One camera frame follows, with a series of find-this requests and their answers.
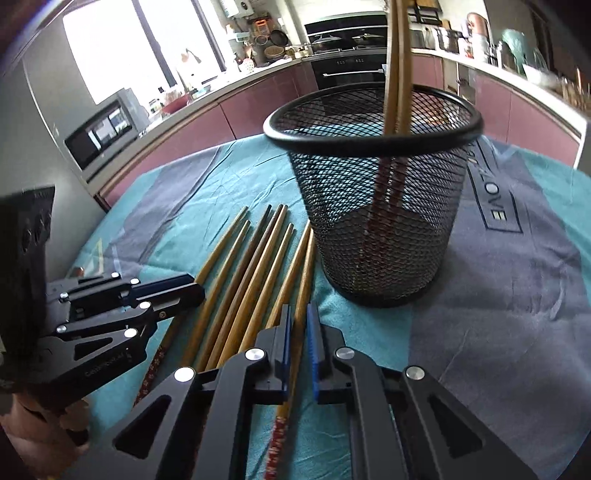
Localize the black mesh utensil holder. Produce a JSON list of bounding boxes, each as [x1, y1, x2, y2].
[[263, 85, 485, 308]]

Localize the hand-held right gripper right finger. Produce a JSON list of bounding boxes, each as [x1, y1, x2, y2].
[[307, 302, 539, 480]]

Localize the kitchen window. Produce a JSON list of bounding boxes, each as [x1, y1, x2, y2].
[[62, 0, 228, 105]]

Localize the steel cooking pot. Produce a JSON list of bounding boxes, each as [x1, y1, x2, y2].
[[436, 27, 463, 52]]

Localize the mint green appliance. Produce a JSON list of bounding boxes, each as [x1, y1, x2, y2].
[[502, 28, 533, 70]]

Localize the pink jug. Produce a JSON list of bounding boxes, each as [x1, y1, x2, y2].
[[466, 13, 491, 47]]

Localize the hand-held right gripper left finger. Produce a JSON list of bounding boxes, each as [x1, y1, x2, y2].
[[60, 303, 296, 480]]

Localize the silver microwave oven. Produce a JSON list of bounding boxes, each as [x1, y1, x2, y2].
[[64, 89, 151, 172]]

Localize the person's left hand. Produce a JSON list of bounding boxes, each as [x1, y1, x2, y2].
[[0, 391, 92, 463]]

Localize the bunch of wooden chopsticks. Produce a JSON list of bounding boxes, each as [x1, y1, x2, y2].
[[133, 204, 311, 408]]

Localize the white water heater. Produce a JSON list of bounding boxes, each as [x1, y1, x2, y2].
[[221, 0, 253, 18]]

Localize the black built-in oven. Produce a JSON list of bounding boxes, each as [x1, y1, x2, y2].
[[307, 47, 389, 93]]

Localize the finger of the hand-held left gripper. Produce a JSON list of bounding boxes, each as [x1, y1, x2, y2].
[[28, 283, 207, 398], [48, 271, 195, 309]]

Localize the pink kitchen cabinets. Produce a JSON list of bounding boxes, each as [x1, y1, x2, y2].
[[97, 53, 583, 208]]

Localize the teal and grey tablecloth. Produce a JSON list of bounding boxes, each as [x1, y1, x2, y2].
[[69, 134, 591, 480]]

